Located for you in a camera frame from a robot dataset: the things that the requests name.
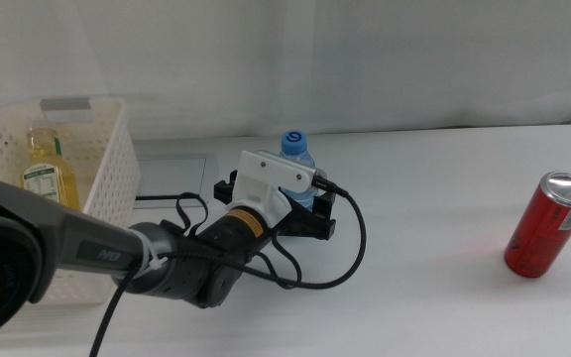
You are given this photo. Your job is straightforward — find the clear water bottle blue cap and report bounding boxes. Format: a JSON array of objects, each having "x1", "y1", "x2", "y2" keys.
[{"x1": 279, "y1": 129, "x2": 319, "y2": 210}]

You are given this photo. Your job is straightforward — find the yellow tea bottle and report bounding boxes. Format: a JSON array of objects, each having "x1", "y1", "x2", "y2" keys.
[{"x1": 20, "y1": 121, "x2": 82, "y2": 212}]

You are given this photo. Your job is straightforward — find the red soda can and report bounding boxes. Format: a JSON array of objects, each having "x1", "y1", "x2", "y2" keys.
[{"x1": 503, "y1": 171, "x2": 571, "y2": 279}]

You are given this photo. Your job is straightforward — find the white zip tie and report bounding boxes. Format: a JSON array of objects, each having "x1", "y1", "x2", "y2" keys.
[{"x1": 139, "y1": 232, "x2": 168, "y2": 272}]

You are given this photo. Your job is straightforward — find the white perforated plastic basket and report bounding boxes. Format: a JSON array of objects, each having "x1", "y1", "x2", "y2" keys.
[{"x1": 0, "y1": 96, "x2": 142, "y2": 304}]

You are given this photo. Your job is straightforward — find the white backdrop curtain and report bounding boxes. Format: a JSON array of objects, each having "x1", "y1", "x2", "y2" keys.
[{"x1": 0, "y1": 0, "x2": 571, "y2": 141}]

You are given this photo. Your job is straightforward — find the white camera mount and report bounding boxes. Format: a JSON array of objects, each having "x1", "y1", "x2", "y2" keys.
[{"x1": 225, "y1": 150, "x2": 316, "y2": 225}]

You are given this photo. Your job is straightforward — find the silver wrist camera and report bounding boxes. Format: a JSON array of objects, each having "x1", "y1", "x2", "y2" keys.
[{"x1": 253, "y1": 150, "x2": 317, "y2": 193}]

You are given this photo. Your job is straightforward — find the black braided cable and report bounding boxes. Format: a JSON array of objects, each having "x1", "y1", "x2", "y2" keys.
[{"x1": 88, "y1": 176, "x2": 368, "y2": 357}]

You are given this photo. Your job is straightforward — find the thin black cable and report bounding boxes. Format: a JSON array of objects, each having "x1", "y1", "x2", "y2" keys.
[{"x1": 174, "y1": 191, "x2": 210, "y2": 238}]

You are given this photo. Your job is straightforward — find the silver table cable hatch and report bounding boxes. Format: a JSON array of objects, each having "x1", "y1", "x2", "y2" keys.
[{"x1": 134, "y1": 152, "x2": 220, "y2": 208}]

